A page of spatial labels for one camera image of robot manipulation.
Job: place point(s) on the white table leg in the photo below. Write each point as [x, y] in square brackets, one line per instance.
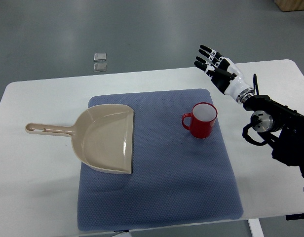
[255, 228]

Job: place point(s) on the blue-grey textured mat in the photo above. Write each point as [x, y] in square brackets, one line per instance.
[176, 178]

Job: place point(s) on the red cup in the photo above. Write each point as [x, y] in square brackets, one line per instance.
[200, 121]

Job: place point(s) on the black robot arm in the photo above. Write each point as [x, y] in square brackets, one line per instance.
[276, 125]

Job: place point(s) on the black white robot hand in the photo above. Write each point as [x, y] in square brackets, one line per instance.
[224, 74]

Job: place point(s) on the wooden box corner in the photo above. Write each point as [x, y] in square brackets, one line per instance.
[290, 5]

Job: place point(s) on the upper metal floor plate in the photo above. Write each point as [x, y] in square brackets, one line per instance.
[99, 57]

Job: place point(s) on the beige plastic dustpan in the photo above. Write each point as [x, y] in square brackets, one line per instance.
[102, 137]

